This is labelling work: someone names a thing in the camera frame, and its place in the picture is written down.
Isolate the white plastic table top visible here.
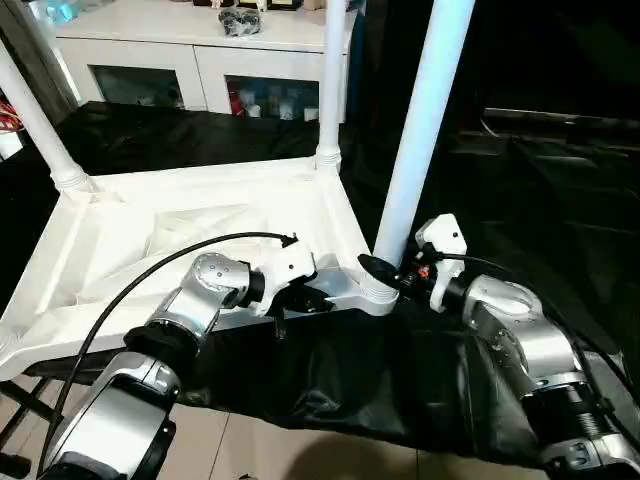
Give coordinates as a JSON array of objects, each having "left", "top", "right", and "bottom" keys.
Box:
[{"left": 0, "top": 160, "right": 403, "bottom": 383}]

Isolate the white plastic table leg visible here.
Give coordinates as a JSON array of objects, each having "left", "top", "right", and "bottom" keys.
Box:
[
  {"left": 314, "top": 0, "right": 349, "bottom": 173},
  {"left": 0, "top": 40, "right": 98, "bottom": 198},
  {"left": 371, "top": 0, "right": 478, "bottom": 293}
]

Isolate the black plastic table mat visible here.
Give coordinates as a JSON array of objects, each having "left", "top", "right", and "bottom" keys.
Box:
[{"left": 0, "top": 100, "right": 640, "bottom": 469}]

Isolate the red wire bundle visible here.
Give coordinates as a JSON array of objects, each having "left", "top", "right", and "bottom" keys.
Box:
[{"left": 0, "top": 95, "right": 24, "bottom": 137}]

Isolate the black metal stand leg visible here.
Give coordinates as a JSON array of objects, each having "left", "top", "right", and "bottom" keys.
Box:
[{"left": 0, "top": 374, "right": 63, "bottom": 477}]

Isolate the white glass-door cabinet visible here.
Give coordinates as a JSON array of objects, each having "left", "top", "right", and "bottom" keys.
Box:
[{"left": 54, "top": 0, "right": 357, "bottom": 122}]

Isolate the grey crumpled clump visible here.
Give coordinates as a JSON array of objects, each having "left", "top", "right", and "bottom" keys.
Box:
[{"left": 217, "top": 5, "right": 267, "bottom": 40}]

